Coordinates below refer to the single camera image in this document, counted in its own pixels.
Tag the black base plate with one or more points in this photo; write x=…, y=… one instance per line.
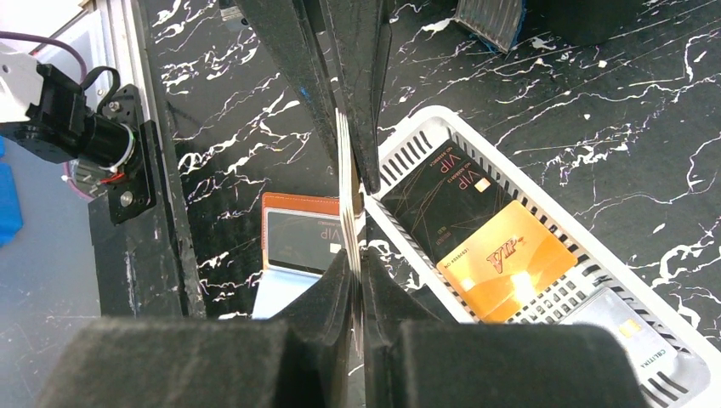
x=144, y=257

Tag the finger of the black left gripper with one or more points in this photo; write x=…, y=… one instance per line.
x=288, y=30
x=361, y=37

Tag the white plastic basket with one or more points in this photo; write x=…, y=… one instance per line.
x=684, y=371

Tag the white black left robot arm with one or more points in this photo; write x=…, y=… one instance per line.
x=45, y=111

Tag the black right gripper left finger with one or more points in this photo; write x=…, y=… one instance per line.
x=298, y=358

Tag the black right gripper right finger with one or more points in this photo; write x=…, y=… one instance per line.
x=414, y=359

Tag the black credit card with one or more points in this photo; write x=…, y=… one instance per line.
x=444, y=200
x=304, y=242

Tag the white credit card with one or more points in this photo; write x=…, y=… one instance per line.
x=648, y=352

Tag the orange credit card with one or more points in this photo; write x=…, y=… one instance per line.
x=505, y=264

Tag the brown leather card holder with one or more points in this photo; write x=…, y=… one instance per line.
x=277, y=288

